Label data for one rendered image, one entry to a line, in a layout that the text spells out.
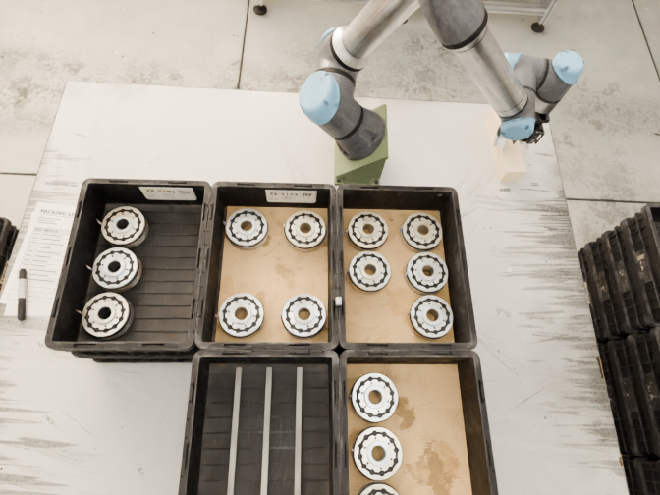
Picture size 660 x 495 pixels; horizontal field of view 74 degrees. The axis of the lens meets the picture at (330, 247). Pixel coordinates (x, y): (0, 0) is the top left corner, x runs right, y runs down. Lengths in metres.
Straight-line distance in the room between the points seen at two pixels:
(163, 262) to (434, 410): 0.72
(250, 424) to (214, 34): 2.24
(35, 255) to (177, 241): 0.43
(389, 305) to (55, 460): 0.85
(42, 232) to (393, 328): 0.99
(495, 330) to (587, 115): 1.82
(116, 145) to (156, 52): 1.32
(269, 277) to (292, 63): 1.73
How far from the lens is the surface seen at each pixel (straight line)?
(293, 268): 1.09
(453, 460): 1.08
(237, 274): 1.10
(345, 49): 1.20
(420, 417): 1.06
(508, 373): 1.28
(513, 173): 1.46
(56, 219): 1.46
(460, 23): 0.92
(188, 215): 1.19
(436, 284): 1.10
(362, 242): 1.10
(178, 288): 1.12
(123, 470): 1.23
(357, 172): 1.30
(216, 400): 1.05
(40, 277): 1.40
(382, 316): 1.07
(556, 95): 1.31
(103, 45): 2.90
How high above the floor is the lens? 1.86
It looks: 67 degrees down
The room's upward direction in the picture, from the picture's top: 9 degrees clockwise
